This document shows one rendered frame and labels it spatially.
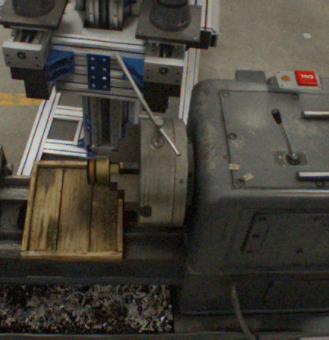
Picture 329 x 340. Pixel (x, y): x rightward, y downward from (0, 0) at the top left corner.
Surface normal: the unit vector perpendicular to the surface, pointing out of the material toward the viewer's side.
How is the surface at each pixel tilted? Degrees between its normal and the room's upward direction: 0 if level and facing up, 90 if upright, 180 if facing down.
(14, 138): 0
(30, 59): 90
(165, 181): 46
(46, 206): 0
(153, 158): 26
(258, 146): 0
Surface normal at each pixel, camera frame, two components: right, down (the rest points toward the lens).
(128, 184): 0.07, -0.72
